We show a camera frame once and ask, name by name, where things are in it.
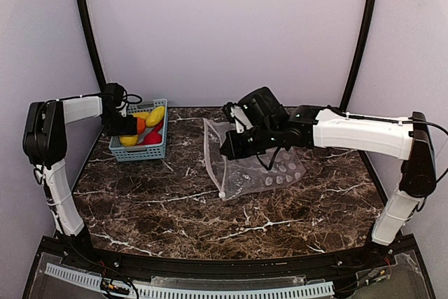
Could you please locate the yellow round fruit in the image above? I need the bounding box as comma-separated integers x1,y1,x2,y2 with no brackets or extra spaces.
119,134,139,147

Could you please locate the clear zip top bag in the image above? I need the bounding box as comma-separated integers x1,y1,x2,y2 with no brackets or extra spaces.
204,119,306,200

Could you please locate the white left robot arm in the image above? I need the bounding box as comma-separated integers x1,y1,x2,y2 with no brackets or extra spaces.
22,83,142,237

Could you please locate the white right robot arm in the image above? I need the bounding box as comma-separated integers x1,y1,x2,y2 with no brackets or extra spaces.
220,87,438,246

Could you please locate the orange fruit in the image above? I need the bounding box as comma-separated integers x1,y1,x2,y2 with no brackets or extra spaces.
136,117,146,134

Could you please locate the yellow banana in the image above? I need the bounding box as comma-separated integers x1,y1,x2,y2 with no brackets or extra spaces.
132,111,151,121

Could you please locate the red fruit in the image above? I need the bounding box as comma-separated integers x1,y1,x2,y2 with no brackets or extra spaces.
142,132,162,146

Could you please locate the yellow oblong fruit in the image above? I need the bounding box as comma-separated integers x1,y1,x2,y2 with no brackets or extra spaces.
146,106,165,127

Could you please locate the blue plastic basket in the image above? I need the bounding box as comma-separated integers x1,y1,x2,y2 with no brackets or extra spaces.
108,99,168,162

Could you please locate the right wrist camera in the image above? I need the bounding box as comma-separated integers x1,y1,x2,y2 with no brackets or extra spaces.
223,102,253,133

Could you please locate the black right frame post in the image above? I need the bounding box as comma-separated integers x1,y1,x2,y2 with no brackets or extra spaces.
339,0,376,111

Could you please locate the black frame post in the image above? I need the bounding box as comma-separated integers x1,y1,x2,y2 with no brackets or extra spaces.
76,0,107,92
339,0,376,111

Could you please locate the black front table rail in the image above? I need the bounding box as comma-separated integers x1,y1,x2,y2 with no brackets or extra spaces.
59,228,400,289

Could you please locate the white slotted cable duct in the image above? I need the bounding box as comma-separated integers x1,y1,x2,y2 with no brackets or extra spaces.
44,263,335,299

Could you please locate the black left frame post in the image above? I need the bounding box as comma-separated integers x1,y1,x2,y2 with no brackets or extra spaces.
76,0,107,92

